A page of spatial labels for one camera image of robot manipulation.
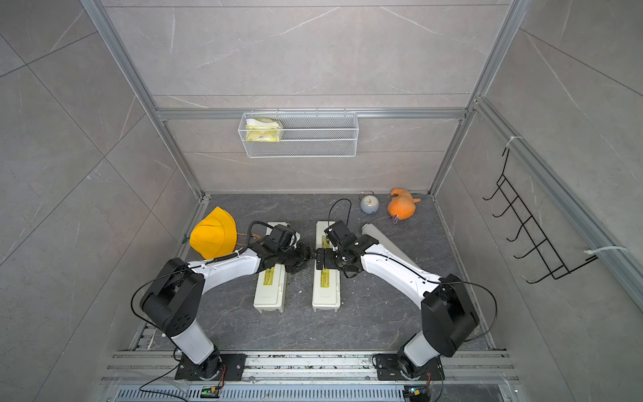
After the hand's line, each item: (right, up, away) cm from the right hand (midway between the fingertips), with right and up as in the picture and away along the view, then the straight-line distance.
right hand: (329, 262), depth 85 cm
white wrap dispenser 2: (-1, -8, -4) cm, 9 cm away
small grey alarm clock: (+18, +22, +26) cm, 39 cm away
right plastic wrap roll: (+16, +11, +16) cm, 25 cm away
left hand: (-3, +2, +2) cm, 5 cm away
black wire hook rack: (+55, +4, -25) cm, 61 cm away
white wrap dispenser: (-20, -6, -3) cm, 21 cm away
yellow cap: (-48, +8, +19) cm, 53 cm away
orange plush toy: (+32, +21, +22) cm, 44 cm away
